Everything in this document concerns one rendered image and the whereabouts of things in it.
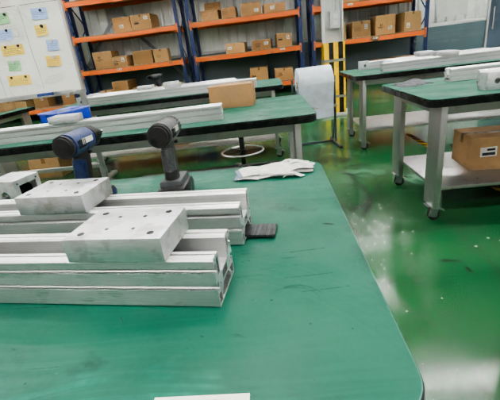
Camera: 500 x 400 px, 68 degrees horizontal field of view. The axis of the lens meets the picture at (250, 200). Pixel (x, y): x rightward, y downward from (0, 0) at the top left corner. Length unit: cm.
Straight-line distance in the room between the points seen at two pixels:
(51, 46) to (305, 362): 362
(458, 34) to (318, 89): 834
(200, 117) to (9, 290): 165
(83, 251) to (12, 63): 352
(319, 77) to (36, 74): 272
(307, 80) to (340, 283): 364
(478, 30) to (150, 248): 1210
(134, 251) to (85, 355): 15
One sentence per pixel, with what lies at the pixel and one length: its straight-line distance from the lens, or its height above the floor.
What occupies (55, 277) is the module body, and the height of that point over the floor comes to 83.
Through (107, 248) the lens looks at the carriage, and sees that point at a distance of 59.
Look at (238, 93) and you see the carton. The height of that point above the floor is 87.
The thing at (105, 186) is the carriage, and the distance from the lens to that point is 89.
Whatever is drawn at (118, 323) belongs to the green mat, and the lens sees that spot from 62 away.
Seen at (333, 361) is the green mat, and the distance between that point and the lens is 49.
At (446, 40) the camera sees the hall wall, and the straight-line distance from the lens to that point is 1207.
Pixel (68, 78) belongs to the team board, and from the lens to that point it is 383.
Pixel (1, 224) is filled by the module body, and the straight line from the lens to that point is 100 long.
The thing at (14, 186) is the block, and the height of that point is 86.
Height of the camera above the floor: 114
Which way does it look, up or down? 22 degrees down
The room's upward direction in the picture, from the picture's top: 7 degrees counter-clockwise
